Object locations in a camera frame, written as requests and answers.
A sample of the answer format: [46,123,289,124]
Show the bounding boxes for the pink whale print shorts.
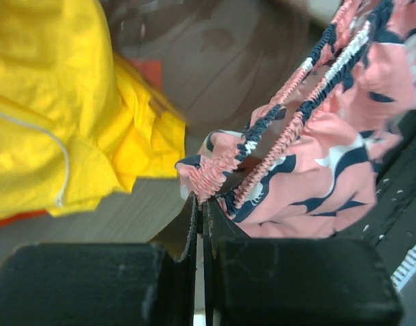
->
[175,1,416,238]

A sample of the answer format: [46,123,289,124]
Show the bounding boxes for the transparent brown plastic basin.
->
[101,0,339,128]

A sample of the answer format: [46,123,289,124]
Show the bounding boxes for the yellow shorts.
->
[0,1,185,220]

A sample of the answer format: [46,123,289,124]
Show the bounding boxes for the perforated metal cable rail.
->
[391,243,416,292]

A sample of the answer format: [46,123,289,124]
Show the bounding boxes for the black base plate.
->
[336,111,416,273]

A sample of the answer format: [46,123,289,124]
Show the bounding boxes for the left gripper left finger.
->
[0,195,198,325]

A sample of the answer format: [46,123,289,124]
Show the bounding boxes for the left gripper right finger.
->
[201,200,404,325]

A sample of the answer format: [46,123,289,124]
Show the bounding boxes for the orange shorts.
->
[0,211,48,228]

